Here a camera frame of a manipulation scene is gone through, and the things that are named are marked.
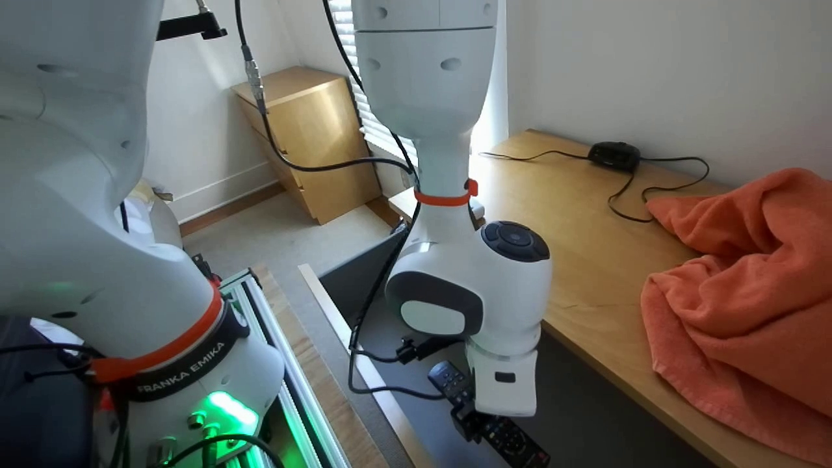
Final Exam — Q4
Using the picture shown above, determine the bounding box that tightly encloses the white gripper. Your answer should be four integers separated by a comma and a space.
465, 342, 538, 419

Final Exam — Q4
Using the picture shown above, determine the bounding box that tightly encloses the black remote control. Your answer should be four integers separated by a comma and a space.
430, 361, 552, 468

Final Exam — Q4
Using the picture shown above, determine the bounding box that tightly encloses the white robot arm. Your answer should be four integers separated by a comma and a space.
355, 0, 554, 417

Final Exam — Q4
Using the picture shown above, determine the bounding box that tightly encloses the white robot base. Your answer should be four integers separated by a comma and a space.
0, 0, 281, 468

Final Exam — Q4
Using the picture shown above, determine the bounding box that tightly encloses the orange towel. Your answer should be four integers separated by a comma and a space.
640, 168, 832, 468

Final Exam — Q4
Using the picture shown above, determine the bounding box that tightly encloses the black power adapter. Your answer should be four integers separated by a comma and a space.
588, 144, 640, 175

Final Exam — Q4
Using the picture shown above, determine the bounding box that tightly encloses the small wooden cabinet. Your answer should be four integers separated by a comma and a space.
234, 67, 381, 223

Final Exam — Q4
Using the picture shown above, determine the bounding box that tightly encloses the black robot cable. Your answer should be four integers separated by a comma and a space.
231, 0, 476, 402

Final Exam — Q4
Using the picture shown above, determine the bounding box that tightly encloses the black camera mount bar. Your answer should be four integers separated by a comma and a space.
157, 14, 226, 41

